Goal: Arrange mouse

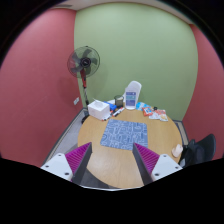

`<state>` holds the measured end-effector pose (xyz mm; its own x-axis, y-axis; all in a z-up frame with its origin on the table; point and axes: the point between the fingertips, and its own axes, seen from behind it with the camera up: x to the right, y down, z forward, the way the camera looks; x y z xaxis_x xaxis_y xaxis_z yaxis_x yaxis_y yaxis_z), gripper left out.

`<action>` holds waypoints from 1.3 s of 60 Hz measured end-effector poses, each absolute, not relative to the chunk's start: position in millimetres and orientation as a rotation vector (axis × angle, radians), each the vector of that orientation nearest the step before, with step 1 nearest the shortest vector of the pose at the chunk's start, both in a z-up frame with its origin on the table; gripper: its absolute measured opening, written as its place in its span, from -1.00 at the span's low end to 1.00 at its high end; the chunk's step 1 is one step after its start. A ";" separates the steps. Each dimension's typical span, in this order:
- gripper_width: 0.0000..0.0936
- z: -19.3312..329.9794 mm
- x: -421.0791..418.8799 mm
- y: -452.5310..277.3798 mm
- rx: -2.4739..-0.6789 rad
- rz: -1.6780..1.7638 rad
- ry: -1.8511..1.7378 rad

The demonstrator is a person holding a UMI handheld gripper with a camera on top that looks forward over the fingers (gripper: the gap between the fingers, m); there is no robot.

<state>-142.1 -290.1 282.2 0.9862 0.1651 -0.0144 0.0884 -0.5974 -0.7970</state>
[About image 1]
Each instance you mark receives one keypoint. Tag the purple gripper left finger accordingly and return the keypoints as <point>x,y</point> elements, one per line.
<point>72,165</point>

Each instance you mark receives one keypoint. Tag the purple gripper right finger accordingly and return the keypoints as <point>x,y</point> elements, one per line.
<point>152,166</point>

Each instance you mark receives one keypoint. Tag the blue patterned mouse pad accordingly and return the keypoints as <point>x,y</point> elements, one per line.
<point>123,134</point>

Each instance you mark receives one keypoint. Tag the black office chair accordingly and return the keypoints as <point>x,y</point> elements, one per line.
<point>198,152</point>

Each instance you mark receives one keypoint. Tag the white orange snack packet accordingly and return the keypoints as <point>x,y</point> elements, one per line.
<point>159,115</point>

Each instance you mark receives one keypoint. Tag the red snack packet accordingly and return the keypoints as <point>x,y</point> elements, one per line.
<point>147,111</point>

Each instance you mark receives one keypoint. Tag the blue snack packet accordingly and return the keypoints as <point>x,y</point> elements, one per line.
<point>141,105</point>

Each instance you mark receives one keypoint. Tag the white tissue box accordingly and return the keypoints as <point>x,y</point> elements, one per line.
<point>99,109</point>

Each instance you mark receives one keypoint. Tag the black and white marker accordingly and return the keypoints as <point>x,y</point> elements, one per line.
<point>118,112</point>

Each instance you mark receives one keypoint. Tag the blue packet behind tissue box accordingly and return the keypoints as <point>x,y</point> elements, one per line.
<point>112,106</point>

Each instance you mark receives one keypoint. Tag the white chair with blue sign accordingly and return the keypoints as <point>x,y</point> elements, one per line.
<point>132,93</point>

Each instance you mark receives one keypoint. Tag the dark green cup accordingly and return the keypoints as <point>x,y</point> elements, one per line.
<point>119,101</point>

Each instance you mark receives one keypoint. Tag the black and red standing fan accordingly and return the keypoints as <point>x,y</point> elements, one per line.
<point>82,63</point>

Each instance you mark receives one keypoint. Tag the white wall socket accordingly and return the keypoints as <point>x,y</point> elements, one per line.
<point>75,102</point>

